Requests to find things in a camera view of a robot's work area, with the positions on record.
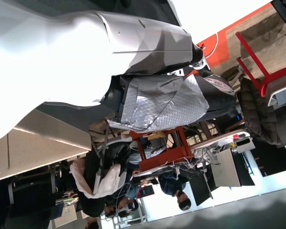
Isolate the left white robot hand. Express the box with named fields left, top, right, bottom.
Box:
left=0, top=0, right=237, bottom=144

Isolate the brown cardboard paper box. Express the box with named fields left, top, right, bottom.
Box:
left=0, top=109, right=92, bottom=183

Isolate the white cloth on chair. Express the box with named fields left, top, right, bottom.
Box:
left=70, top=159, right=122, bottom=199

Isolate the red metal cart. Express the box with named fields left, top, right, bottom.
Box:
left=130, top=126, right=194, bottom=173

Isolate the orange floor mat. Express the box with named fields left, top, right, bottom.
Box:
left=196, top=2, right=274, bottom=70

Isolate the seated person with white mask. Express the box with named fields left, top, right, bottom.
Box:
left=104, top=198, right=140, bottom=219

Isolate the masked person in blue jacket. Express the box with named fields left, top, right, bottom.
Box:
left=158, top=171, right=193, bottom=212

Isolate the white desk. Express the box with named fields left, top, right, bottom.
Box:
left=190, top=131, right=253, bottom=153

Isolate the black monitor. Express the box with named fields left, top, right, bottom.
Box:
left=188, top=175, right=214, bottom=207

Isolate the dark puffer jacket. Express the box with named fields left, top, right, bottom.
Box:
left=239, top=77, right=283, bottom=146

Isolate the black foam floor tile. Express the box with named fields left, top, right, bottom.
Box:
left=251, top=139, right=286, bottom=177

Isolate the red metal frame chair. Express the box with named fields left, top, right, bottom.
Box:
left=235, top=31, right=286, bottom=97

